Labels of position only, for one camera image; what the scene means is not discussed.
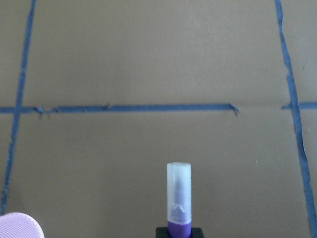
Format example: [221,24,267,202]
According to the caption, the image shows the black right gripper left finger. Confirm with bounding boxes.
[156,227,170,238]

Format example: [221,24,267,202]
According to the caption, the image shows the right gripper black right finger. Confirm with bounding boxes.
[190,227,204,238]

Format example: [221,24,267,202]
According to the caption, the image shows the purple highlighter pen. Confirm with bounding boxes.
[166,162,192,238]

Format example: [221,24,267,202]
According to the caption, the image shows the pink mesh pen holder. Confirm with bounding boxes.
[0,213,45,238]

